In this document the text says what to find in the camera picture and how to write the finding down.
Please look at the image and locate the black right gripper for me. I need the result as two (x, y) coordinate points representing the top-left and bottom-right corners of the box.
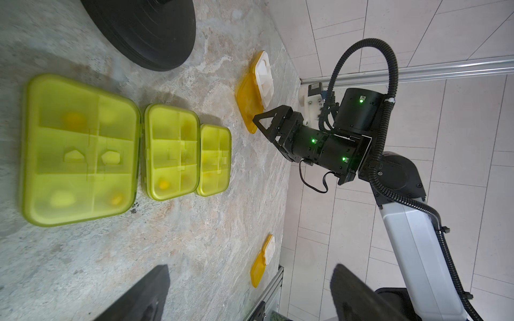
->
(252, 88), (384, 185)

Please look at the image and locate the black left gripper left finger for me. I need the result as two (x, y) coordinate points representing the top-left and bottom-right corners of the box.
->
(95, 264), (170, 320)

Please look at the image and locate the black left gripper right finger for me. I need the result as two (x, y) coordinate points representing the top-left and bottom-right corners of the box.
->
(330, 263), (407, 320)

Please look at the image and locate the yellow pillbox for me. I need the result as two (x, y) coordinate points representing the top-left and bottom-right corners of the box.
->
(235, 51), (274, 134)
(250, 234), (276, 288)

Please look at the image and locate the green pillbox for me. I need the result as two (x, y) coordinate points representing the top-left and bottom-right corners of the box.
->
(20, 74), (142, 227)
(142, 104), (199, 201)
(196, 124), (232, 197)

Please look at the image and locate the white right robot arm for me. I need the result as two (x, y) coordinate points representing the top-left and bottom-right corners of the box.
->
(253, 38), (480, 320)

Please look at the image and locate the black microphone stand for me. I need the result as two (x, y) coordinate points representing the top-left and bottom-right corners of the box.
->
(81, 0), (196, 72)

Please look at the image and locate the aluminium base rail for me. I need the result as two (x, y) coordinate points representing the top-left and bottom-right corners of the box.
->
(245, 266), (284, 321)

